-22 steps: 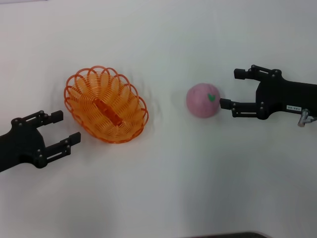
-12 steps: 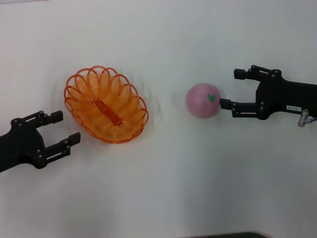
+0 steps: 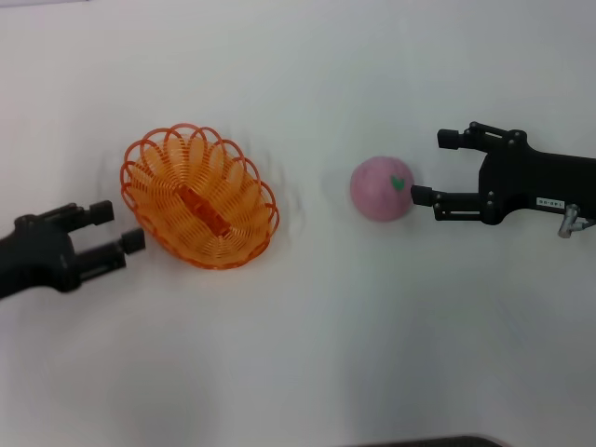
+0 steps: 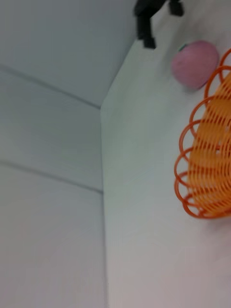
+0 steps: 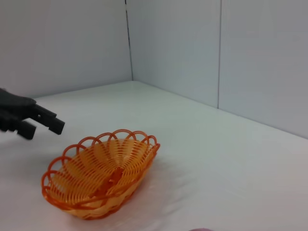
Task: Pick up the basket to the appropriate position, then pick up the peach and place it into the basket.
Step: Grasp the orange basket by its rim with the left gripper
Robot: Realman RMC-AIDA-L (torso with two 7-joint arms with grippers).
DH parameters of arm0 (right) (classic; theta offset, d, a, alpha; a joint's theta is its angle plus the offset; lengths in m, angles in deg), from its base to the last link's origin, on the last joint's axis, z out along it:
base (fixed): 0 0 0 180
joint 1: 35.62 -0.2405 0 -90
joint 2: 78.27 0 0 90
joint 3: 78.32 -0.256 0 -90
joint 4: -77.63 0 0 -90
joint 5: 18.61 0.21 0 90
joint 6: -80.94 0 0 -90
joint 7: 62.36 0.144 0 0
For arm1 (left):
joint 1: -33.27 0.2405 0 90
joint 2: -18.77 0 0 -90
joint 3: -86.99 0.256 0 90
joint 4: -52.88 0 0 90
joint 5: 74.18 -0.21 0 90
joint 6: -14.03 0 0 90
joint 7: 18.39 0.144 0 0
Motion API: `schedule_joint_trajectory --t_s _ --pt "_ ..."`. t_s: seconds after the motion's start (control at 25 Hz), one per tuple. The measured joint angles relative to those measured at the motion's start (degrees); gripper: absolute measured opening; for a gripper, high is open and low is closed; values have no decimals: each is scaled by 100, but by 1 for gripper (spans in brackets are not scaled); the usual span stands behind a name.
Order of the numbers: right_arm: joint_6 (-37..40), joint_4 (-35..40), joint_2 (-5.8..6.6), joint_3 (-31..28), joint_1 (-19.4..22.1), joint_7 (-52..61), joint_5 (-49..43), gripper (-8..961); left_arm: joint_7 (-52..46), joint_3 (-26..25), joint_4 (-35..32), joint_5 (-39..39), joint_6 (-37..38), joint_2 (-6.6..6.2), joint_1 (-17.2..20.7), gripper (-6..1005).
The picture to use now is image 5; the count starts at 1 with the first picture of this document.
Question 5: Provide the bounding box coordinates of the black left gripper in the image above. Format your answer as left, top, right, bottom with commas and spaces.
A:
0, 88, 66, 141

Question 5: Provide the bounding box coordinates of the orange woven plastic basket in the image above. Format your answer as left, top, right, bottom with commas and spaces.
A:
41, 129, 161, 214

